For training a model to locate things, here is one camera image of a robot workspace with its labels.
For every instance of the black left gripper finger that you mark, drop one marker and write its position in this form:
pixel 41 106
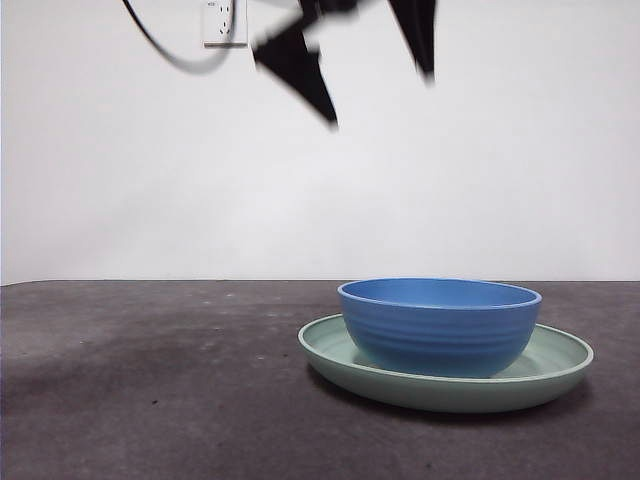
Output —
pixel 300 70
pixel 417 35

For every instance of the blue ribbed bowl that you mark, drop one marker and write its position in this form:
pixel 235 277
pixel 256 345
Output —
pixel 435 335

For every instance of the green round plate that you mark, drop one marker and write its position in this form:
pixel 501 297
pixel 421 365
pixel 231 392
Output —
pixel 450 395

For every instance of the white wall socket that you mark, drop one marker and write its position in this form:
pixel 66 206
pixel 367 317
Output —
pixel 220 25

